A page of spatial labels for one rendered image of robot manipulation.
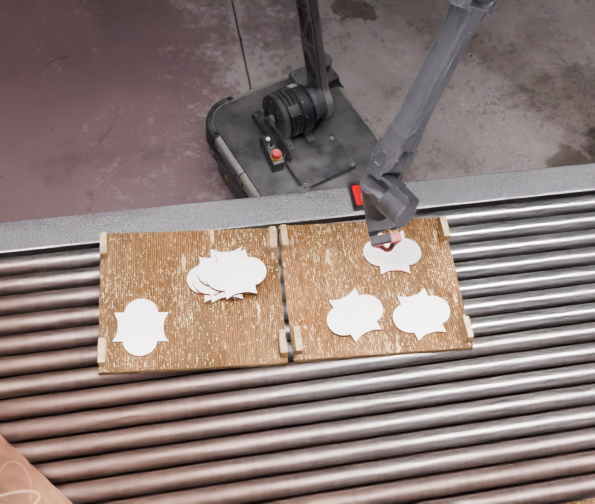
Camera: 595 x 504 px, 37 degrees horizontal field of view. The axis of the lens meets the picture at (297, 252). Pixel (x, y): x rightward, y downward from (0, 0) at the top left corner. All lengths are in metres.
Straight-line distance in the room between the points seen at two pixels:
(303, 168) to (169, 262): 1.10
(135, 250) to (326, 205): 0.48
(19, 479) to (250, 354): 0.55
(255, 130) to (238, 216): 1.05
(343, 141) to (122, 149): 0.84
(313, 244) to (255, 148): 1.07
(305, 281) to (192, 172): 1.38
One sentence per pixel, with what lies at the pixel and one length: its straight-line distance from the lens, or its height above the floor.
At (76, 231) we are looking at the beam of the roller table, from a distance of 2.18.
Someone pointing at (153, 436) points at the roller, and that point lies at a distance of 1.94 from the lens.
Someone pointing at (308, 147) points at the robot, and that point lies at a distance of 3.14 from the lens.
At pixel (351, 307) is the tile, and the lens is 2.05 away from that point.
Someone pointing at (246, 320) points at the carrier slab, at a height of 0.94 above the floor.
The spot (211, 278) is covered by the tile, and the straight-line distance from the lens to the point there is 2.03.
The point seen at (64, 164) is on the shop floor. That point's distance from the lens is 3.43.
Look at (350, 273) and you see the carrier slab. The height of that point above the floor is 0.94.
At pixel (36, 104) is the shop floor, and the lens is 3.62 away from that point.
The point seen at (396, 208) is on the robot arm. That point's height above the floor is 1.26.
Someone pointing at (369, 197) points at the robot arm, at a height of 1.23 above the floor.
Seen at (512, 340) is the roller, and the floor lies 0.92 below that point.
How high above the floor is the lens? 2.75
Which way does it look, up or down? 59 degrees down
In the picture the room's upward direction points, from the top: 10 degrees clockwise
